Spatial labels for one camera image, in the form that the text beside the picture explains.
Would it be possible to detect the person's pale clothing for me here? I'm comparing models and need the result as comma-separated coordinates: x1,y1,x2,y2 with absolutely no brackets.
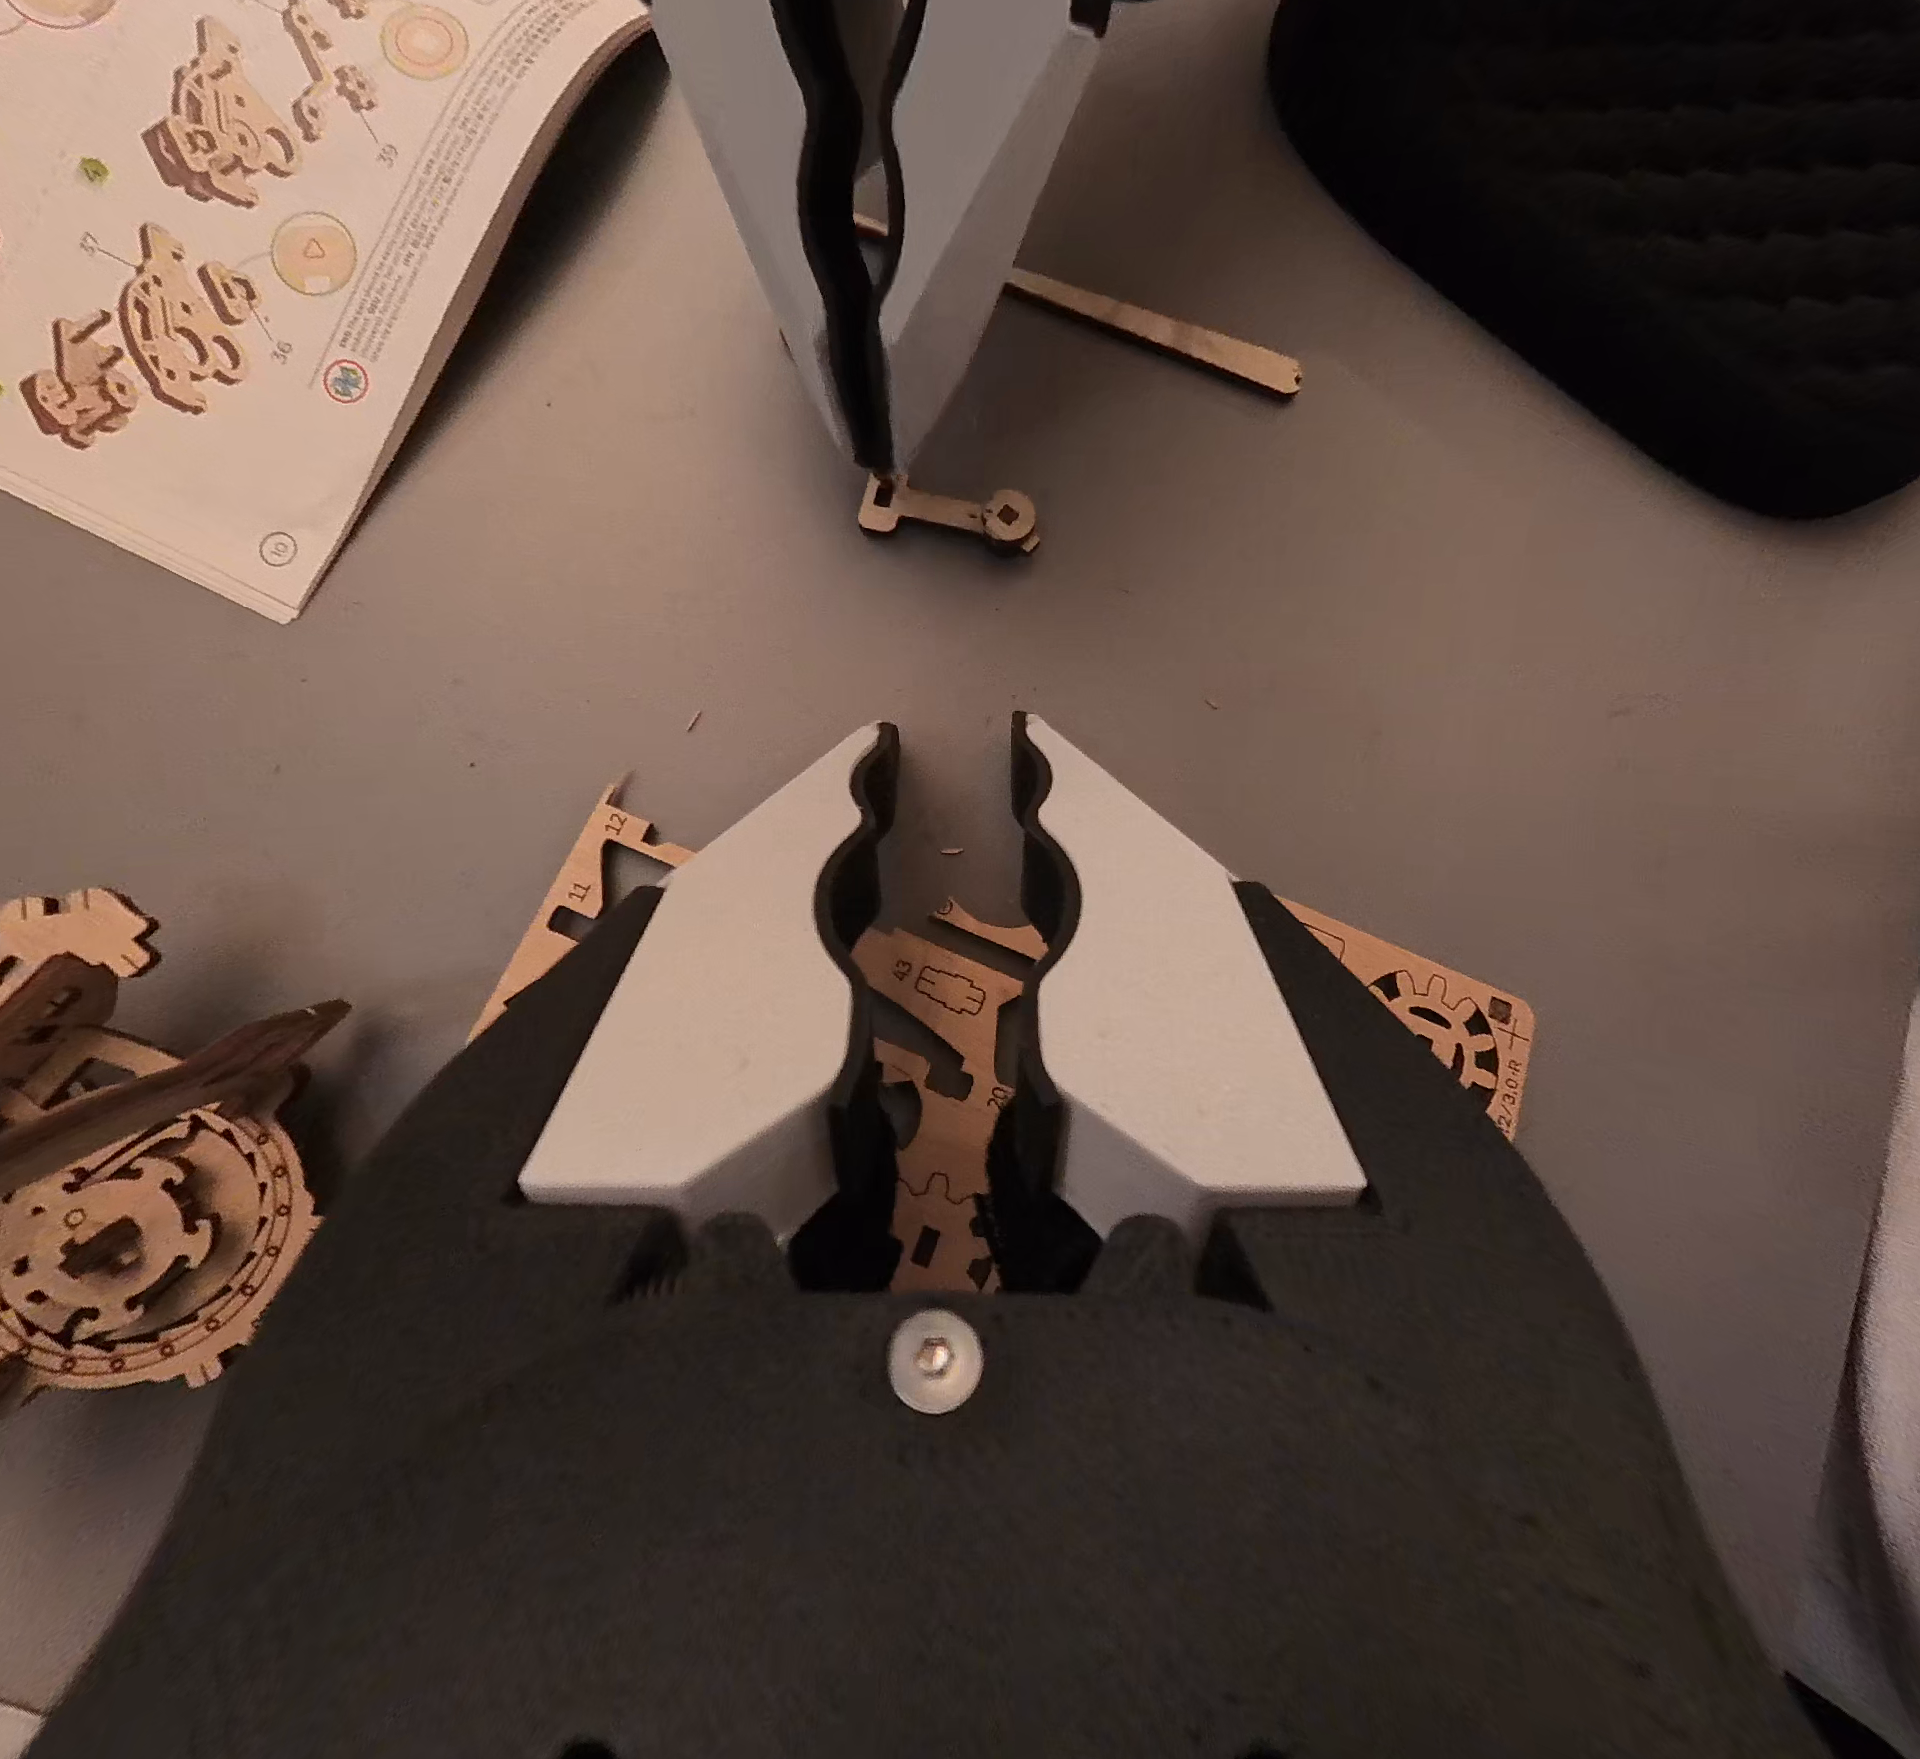
1792,995,1920,1759

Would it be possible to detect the long wooden stick part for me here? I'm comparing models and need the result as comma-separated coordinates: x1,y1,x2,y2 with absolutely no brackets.
855,212,1304,400

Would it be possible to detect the partly built wooden model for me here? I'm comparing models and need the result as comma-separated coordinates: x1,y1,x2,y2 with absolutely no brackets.
0,886,355,1417

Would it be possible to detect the laser-cut wooden parts sheet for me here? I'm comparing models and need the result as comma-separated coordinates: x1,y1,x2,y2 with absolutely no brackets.
468,777,1534,1294

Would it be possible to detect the open instruction booklet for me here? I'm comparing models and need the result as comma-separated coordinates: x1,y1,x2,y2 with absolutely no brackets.
0,0,653,626

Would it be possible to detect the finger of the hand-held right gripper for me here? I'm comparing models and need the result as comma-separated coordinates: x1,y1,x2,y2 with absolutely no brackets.
619,0,902,469
867,0,1108,469

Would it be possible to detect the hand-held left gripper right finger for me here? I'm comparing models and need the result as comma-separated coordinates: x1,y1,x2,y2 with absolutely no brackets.
1013,713,1373,1251

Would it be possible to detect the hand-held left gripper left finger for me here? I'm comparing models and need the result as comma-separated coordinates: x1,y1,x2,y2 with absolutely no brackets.
516,720,900,1251

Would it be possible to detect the small wooden lever part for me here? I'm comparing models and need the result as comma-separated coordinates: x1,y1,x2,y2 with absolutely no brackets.
855,471,1046,558

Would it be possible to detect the black wrist rest pad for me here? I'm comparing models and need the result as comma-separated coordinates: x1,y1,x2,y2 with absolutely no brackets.
1264,0,1920,522

